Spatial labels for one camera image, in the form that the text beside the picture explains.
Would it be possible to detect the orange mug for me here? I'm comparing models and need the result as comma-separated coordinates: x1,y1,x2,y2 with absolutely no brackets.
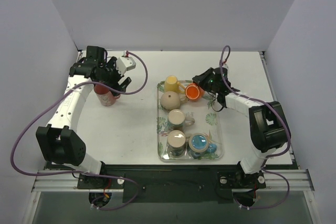
185,83,205,102

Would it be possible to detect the pink floral mug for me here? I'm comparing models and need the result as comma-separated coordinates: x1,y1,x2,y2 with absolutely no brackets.
93,84,120,106

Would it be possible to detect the yellow mug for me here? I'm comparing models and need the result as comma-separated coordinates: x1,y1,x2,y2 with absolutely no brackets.
164,75,185,93

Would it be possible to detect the round beige mug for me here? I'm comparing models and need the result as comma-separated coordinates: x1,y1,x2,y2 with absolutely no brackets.
160,91,188,111

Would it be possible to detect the cream leaf pattern mug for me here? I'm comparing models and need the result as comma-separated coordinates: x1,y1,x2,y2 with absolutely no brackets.
167,109,195,130

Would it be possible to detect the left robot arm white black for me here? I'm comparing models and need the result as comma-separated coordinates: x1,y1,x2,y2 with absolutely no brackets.
36,46,136,188

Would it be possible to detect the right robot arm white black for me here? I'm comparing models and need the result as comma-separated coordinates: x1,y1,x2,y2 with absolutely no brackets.
192,67,291,187

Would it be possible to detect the blue glazed mug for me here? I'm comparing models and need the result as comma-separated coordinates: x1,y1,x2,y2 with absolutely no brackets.
187,133,217,159

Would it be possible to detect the cream floral mug front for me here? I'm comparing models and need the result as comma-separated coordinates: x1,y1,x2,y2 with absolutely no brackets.
167,130,191,157

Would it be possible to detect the floral plastic tray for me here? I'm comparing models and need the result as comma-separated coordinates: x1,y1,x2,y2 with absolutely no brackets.
156,81,224,163

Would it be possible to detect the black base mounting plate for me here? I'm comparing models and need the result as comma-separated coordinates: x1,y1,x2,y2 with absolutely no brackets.
77,165,266,203

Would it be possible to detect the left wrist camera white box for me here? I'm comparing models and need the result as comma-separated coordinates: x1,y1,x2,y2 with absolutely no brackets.
115,57,136,76

